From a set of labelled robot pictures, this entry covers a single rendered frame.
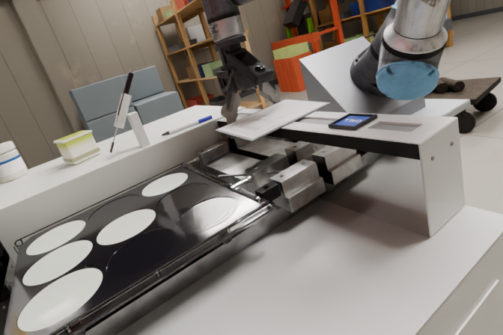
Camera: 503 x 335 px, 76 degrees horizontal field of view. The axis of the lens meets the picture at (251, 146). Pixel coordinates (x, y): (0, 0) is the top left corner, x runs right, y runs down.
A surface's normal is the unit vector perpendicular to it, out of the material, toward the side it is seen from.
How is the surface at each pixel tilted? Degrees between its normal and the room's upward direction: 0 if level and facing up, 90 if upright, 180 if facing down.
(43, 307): 0
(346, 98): 46
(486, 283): 90
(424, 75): 125
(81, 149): 90
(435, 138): 90
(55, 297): 0
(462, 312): 90
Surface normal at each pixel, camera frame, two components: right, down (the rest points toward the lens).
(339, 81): 0.16, -0.53
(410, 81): -0.27, 0.86
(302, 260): -0.28, -0.91
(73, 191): 0.54, 0.12
